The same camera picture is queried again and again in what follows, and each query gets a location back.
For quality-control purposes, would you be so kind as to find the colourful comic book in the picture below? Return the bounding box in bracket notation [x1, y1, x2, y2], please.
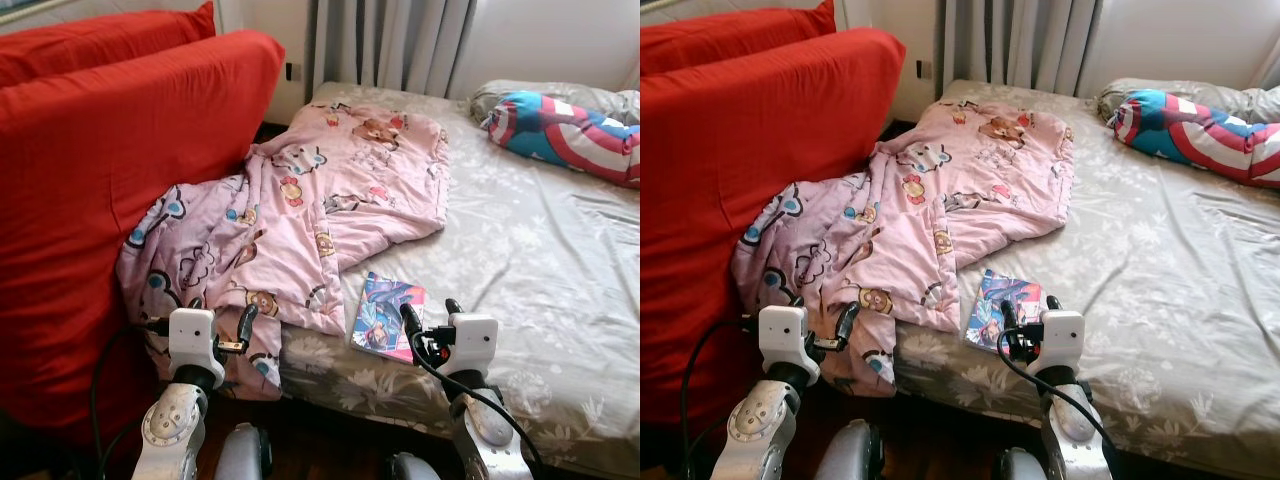
[350, 272, 429, 363]
[965, 268, 1043, 353]

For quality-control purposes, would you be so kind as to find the bed with beige floral sheet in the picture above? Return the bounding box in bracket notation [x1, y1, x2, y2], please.
[890, 78, 1280, 479]
[275, 80, 641, 476]

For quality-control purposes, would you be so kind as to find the silver robot left leg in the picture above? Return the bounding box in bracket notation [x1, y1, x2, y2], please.
[213, 423, 274, 480]
[822, 420, 886, 480]

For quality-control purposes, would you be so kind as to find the silver robot leg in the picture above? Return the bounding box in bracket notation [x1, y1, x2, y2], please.
[385, 452, 443, 480]
[995, 447, 1049, 480]
[213, 423, 274, 480]
[822, 420, 886, 480]

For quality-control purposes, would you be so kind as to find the pink cartoon print blanket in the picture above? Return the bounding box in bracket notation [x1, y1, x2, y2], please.
[115, 100, 451, 401]
[730, 98, 1076, 399]

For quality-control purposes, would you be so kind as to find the silver robot right leg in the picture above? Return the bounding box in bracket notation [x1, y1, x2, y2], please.
[385, 452, 443, 480]
[995, 447, 1049, 480]

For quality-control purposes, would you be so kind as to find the red folded mattress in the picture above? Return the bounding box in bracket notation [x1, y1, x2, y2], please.
[0, 0, 286, 421]
[640, 0, 906, 426]

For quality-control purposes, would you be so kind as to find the red white blue striped bolster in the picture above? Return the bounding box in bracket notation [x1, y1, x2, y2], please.
[1113, 88, 1280, 189]
[483, 90, 641, 189]

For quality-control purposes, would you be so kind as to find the crumpled beige pillow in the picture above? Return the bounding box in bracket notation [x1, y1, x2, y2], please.
[468, 80, 641, 126]
[1097, 77, 1280, 126]

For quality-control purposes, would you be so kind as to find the grey pleated curtain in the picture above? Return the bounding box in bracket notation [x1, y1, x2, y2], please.
[305, 0, 476, 101]
[940, 0, 1101, 99]

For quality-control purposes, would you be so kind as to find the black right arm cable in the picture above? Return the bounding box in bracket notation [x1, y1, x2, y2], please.
[410, 335, 546, 480]
[997, 330, 1126, 480]

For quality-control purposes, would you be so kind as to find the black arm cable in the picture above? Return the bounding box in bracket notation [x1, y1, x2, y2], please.
[410, 335, 546, 480]
[997, 330, 1126, 480]
[88, 318, 171, 480]
[678, 315, 763, 480]

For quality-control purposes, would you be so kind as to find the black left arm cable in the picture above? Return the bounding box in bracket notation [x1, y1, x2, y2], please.
[88, 318, 171, 480]
[678, 315, 763, 480]

